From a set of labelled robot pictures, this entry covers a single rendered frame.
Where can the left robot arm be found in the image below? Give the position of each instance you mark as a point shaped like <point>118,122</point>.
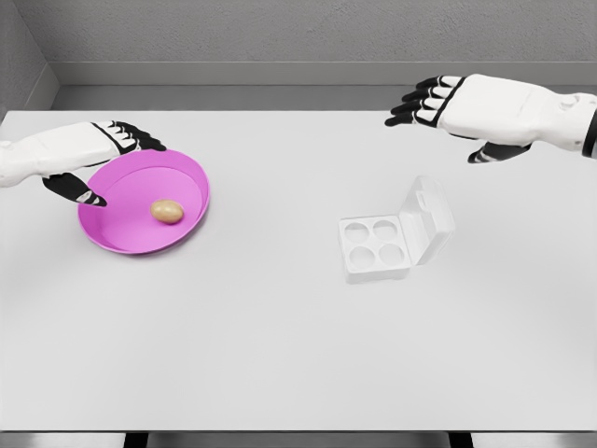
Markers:
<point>11,161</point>

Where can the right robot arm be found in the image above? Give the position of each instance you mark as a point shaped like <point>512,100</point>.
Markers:
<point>580,121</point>

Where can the brown egg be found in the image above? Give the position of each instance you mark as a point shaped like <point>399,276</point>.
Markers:
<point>166,211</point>

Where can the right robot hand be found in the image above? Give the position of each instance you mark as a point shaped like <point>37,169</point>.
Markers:
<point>490,109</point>

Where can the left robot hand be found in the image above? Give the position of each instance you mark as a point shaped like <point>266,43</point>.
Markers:
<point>70,144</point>

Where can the pink round plate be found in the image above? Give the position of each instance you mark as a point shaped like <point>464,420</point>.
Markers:
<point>154,224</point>

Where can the white egg box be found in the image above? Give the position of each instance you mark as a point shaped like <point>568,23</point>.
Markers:
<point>396,233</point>

